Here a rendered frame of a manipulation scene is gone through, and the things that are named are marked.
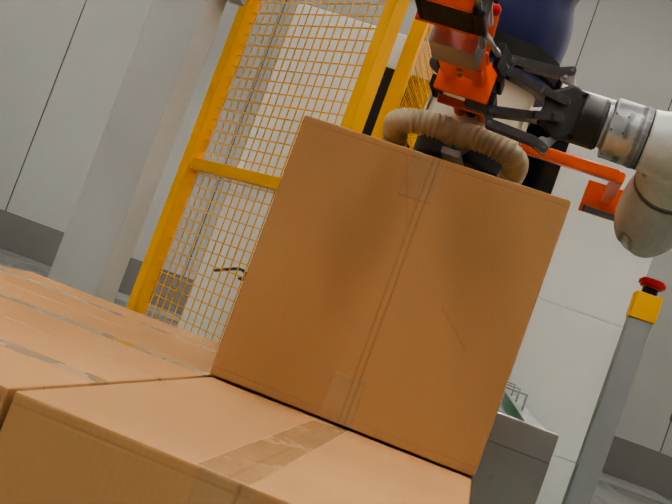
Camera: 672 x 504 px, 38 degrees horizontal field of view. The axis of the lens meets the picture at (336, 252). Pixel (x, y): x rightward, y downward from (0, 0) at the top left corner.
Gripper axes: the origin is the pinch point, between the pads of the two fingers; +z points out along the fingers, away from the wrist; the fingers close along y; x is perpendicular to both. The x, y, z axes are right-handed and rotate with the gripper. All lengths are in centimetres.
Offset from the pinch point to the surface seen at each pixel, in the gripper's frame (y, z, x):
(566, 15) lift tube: -21.5, -9.0, 21.4
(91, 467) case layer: 57, 11, -64
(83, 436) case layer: 55, 13, -64
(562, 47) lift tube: -16.5, -10.1, 22.6
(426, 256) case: 26.6, -3.4, -4.8
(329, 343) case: 42.7, 5.1, -4.5
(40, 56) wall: -109, 572, 898
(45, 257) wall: 103, 473, 891
